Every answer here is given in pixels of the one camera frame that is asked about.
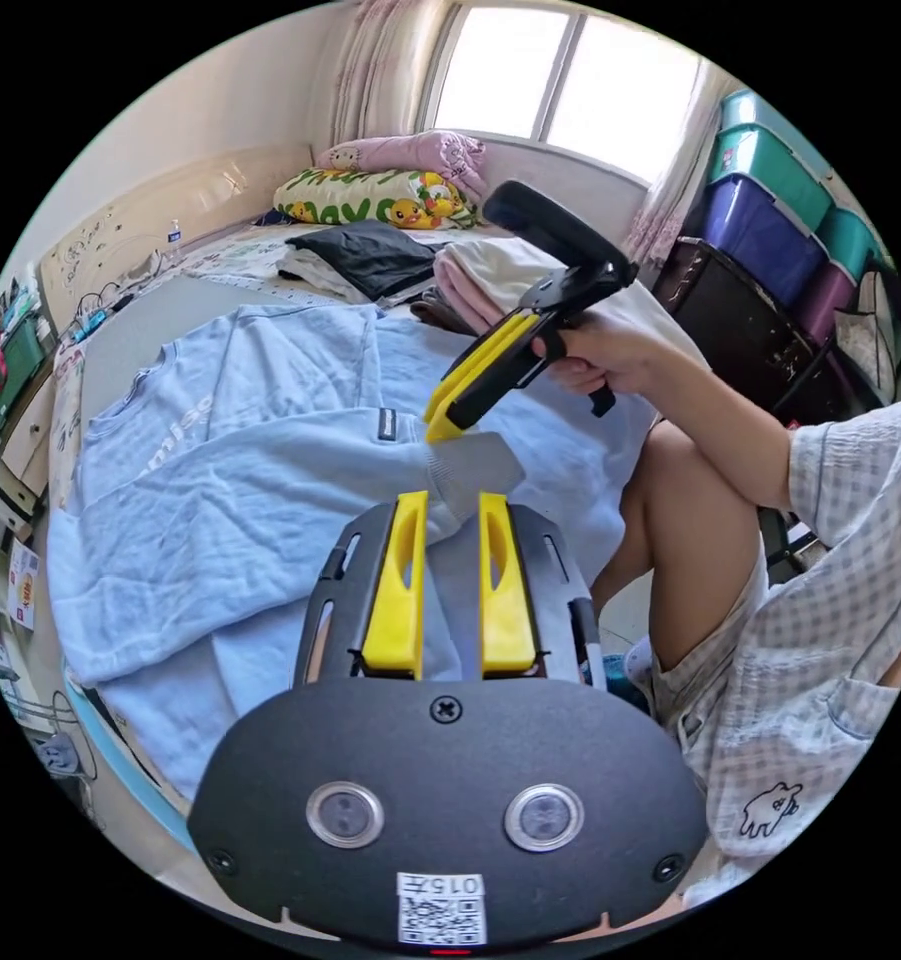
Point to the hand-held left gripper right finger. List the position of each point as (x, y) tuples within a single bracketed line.
[(504, 615)]

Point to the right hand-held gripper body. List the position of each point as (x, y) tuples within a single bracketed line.
[(579, 289)]

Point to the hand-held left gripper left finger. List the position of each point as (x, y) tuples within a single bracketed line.
[(397, 615)]

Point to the light blue sweatshirt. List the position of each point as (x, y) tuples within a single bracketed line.
[(232, 480)]

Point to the person's right forearm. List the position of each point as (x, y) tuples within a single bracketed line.
[(720, 427)]

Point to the person's right hand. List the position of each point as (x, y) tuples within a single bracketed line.
[(622, 352)]

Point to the pile of clothes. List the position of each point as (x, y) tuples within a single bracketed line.
[(367, 259)]

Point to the pink patterned curtain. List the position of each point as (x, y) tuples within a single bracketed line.
[(379, 67), (675, 165)]

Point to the black cabinet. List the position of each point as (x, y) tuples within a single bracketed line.
[(742, 322)]

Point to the blue storage bin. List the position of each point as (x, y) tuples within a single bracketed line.
[(757, 232)]

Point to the pink rolled quilt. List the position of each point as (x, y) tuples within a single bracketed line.
[(412, 154)]

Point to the pillow with duck print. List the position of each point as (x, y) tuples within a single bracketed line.
[(345, 196)]

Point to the window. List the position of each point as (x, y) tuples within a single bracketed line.
[(570, 75)]

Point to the green storage bin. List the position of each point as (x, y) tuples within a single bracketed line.
[(772, 161)]

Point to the purple storage bin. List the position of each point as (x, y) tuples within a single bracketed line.
[(829, 300)]

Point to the teal storage bin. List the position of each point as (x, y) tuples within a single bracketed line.
[(851, 240)]

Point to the person's body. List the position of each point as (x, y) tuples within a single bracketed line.
[(795, 637)]

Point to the bed with grey mat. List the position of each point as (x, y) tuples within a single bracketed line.
[(135, 337)]

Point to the clear water bottle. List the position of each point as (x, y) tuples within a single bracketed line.
[(173, 240)]

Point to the bedside cupboard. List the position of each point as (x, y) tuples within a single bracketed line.
[(15, 420)]

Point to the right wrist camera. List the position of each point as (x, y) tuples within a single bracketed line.
[(547, 221)]

